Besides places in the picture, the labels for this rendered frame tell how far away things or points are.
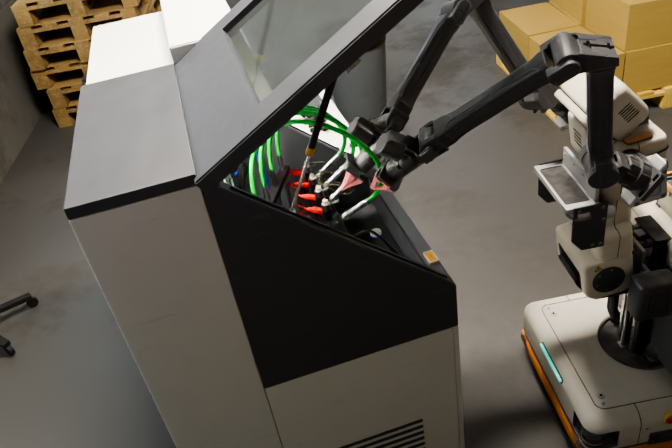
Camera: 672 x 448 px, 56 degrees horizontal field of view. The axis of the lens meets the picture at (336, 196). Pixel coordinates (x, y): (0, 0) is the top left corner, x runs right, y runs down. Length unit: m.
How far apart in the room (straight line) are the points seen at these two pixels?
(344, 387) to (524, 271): 1.57
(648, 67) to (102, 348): 3.61
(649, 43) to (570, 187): 2.58
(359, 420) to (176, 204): 0.96
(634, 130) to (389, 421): 1.12
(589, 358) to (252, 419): 1.26
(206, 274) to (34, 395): 1.92
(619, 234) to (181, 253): 1.29
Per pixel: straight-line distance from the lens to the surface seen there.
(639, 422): 2.44
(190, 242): 1.49
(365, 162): 1.82
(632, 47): 4.46
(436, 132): 1.57
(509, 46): 2.01
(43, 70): 5.69
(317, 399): 1.93
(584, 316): 2.69
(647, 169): 1.80
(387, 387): 1.99
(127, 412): 3.06
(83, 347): 3.45
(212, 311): 1.62
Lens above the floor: 2.18
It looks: 34 degrees down
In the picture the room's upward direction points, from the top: 10 degrees counter-clockwise
